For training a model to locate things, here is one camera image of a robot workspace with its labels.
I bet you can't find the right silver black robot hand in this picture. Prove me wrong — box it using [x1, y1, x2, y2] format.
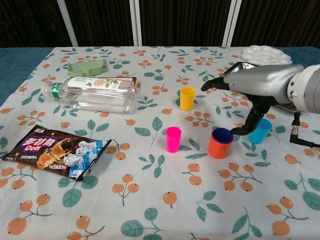
[201, 63, 305, 137]

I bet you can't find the light blue plastic cup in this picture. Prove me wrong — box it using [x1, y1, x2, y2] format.
[248, 118, 273, 145]

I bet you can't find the dark blue plastic cup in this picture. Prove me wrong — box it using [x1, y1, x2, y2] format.
[211, 127, 234, 145]

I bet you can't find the yellow plastic cup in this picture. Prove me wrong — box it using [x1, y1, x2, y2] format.
[179, 86, 196, 111]

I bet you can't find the pink plastic cup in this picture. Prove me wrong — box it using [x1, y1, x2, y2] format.
[165, 126, 182, 154]

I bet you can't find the stainless steel tray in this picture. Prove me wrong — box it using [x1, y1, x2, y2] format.
[219, 61, 300, 113]

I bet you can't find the white flower paint palette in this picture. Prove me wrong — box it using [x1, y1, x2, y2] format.
[240, 45, 293, 67]

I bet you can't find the orange plastic cup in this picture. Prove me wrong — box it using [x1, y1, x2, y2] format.
[208, 128, 235, 159]

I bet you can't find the floral fruit print tablecloth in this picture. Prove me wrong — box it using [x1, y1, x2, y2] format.
[0, 46, 320, 240]

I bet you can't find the clear plastic water bottle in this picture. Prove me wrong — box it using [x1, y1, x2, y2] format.
[41, 76, 137, 115]

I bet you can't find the green plastic dustpan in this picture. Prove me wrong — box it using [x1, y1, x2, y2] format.
[67, 59, 107, 78]

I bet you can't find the chocolate cone snack bag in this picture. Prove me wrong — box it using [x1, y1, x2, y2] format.
[0, 124, 113, 182]

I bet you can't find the teal table cover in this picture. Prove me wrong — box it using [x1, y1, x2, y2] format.
[0, 46, 320, 107]

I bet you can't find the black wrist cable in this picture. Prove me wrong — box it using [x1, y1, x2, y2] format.
[289, 111, 320, 148]

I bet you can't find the white partition frame post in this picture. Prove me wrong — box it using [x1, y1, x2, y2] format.
[128, 0, 143, 47]
[221, 0, 245, 47]
[56, 0, 79, 47]

